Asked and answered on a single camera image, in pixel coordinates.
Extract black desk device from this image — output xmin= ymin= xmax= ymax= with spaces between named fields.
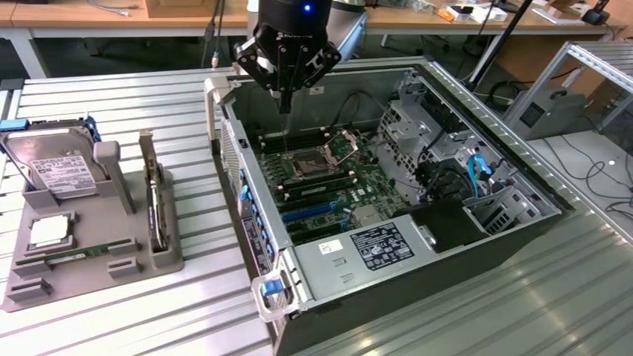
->
xmin=581 ymin=0 xmax=612 ymax=26

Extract black looped internal wire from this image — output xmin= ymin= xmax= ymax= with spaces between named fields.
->
xmin=332 ymin=91 xmax=385 ymax=131

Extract blue plastic disk caddy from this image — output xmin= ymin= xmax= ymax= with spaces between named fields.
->
xmin=0 ymin=115 xmax=103 ymax=156

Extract graphics card with metal bracket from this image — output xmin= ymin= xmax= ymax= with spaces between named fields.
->
xmin=140 ymin=129 xmax=172 ymax=255

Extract silver power supply unit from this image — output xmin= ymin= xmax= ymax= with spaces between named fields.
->
xmin=291 ymin=213 xmax=440 ymax=302

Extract metal CPU socket cover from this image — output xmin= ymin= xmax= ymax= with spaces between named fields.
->
xmin=320 ymin=129 xmax=360 ymax=164

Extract black slanted pole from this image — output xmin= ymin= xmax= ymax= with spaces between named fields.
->
xmin=467 ymin=0 xmax=536 ymax=85

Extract coiled black floor cable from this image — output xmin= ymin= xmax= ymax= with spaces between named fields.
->
xmin=489 ymin=79 xmax=527 ymax=112

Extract wooden desk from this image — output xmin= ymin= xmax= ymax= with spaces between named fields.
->
xmin=0 ymin=0 xmax=628 ymax=38

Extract CPU socket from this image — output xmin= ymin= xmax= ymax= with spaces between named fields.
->
xmin=291 ymin=148 xmax=339 ymax=181

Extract green loose RAM stick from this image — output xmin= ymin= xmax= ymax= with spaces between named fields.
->
xmin=15 ymin=237 xmax=131 ymax=266

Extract blue expansion slot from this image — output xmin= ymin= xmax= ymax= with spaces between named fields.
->
xmin=280 ymin=202 xmax=339 ymax=223

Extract blue SATA wire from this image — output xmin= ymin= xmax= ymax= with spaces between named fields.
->
xmin=465 ymin=154 xmax=493 ymax=200

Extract silver chipset heatsink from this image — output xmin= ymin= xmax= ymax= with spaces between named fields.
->
xmin=353 ymin=205 xmax=383 ymax=225

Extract white small box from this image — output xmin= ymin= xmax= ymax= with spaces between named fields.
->
xmin=469 ymin=4 xmax=509 ymax=22

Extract silver disk bay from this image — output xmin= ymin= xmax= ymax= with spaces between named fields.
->
xmin=464 ymin=185 xmax=547 ymax=237

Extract aluminium profile frame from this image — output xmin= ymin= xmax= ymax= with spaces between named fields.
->
xmin=501 ymin=40 xmax=633 ymax=124

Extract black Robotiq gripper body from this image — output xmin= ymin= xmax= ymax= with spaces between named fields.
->
xmin=253 ymin=0 xmax=332 ymax=89

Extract grey plastic parts rack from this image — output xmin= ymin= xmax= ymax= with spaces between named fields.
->
xmin=0 ymin=140 xmax=187 ymax=313

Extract black open PC case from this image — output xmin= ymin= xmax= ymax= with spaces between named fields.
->
xmin=204 ymin=55 xmax=577 ymax=356

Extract black table cables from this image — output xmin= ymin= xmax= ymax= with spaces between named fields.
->
xmin=543 ymin=135 xmax=633 ymax=223

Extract grey box with vent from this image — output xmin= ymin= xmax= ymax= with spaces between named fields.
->
xmin=516 ymin=88 xmax=588 ymax=141

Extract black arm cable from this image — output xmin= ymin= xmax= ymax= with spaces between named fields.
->
xmin=199 ymin=0 xmax=224 ymax=70

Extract brown cardboard box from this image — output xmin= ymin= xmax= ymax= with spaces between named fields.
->
xmin=145 ymin=0 xmax=220 ymax=19

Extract green motherboard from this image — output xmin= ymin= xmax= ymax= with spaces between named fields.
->
xmin=252 ymin=125 xmax=412 ymax=245

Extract silver metal drive cage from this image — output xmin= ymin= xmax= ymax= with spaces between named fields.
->
xmin=379 ymin=99 xmax=472 ymax=179

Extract silver hard disk drive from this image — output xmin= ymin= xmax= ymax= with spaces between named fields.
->
xmin=0 ymin=125 xmax=109 ymax=201

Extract silver CPU chip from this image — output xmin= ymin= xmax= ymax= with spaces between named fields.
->
xmin=28 ymin=217 xmax=70 ymax=246

